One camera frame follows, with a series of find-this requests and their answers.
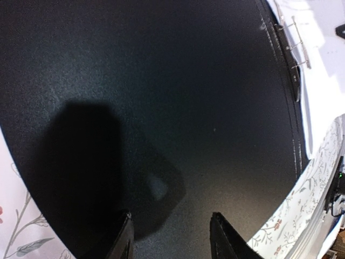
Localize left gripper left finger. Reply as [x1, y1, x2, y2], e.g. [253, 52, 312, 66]
[80, 210, 135, 259]

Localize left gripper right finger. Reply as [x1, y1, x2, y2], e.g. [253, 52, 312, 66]
[210, 212, 262, 259]

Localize blue file folder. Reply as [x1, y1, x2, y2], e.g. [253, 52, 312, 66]
[1, 1, 307, 258]

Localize floral patterned table mat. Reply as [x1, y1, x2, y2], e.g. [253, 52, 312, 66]
[1, 115, 344, 258]

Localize aluminium front rail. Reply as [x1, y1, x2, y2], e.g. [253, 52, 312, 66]
[285, 194, 340, 259]

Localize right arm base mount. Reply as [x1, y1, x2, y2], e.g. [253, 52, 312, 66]
[324, 156, 344, 217]

